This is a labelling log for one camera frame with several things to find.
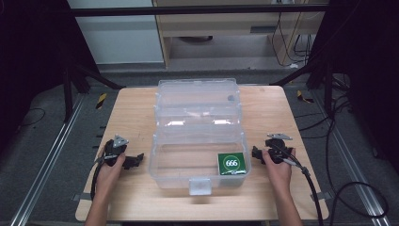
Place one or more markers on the clear plastic storage box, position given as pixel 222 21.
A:
pixel 199 135

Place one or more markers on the black metal stand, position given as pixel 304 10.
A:
pixel 327 91
pixel 67 94

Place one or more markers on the yellow black striped tape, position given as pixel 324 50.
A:
pixel 303 97
pixel 101 101

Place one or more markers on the white cabinet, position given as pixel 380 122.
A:
pixel 119 37

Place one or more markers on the person's left hand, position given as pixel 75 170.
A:
pixel 108 174

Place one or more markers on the black horizontal bar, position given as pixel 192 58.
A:
pixel 194 10

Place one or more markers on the grey tape piece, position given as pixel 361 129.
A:
pixel 82 197
pixel 323 196

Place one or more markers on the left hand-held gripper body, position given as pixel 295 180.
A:
pixel 115 149

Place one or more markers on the aluminium floor rail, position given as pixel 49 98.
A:
pixel 354 169
pixel 47 157

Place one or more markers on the light wooden desk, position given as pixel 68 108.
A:
pixel 232 25

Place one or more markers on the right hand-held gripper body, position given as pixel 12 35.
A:
pixel 276 149

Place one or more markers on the dark curtain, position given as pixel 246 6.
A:
pixel 367 62
pixel 31 56

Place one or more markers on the person's right hand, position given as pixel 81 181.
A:
pixel 279 174

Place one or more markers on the green square packet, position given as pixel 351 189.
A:
pixel 231 163

